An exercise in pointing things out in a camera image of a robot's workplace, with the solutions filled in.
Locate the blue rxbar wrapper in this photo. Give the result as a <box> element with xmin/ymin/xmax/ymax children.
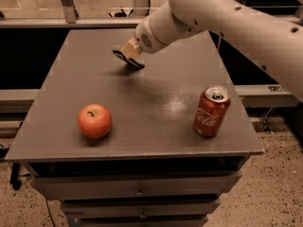
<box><xmin>113</xmin><ymin>50</ymin><xmax>145</xmax><ymax>69</ymax></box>

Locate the grey drawer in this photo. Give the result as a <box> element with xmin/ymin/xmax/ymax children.
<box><xmin>61</xmin><ymin>199</ymin><xmax>220</xmax><ymax>218</ymax></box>
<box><xmin>31</xmin><ymin>171</ymin><xmax>241</xmax><ymax>201</ymax></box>

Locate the red apple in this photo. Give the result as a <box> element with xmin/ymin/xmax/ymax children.
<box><xmin>78</xmin><ymin>104</ymin><xmax>113</xmax><ymax>139</ymax></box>

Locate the metal window frame rail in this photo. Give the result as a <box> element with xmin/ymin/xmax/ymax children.
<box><xmin>0</xmin><ymin>12</ymin><xmax>302</xmax><ymax>31</ymax></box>

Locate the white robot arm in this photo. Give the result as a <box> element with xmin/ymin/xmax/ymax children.
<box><xmin>121</xmin><ymin>0</ymin><xmax>303</xmax><ymax>100</ymax></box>

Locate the middle grey drawer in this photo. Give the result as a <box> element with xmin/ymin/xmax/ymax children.
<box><xmin>61</xmin><ymin>199</ymin><xmax>220</xmax><ymax>218</ymax></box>

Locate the grey drawer cabinet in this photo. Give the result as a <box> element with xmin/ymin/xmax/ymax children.
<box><xmin>7</xmin><ymin>28</ymin><xmax>262</xmax><ymax>227</ymax></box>

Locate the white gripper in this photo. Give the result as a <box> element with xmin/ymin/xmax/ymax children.
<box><xmin>121</xmin><ymin>3</ymin><xmax>202</xmax><ymax>60</ymax></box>

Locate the top grey drawer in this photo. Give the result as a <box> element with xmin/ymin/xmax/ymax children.
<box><xmin>31</xmin><ymin>171</ymin><xmax>241</xmax><ymax>201</ymax></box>

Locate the red coca-cola can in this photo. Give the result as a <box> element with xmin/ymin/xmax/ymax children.
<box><xmin>193</xmin><ymin>84</ymin><xmax>231</xmax><ymax>137</ymax></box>

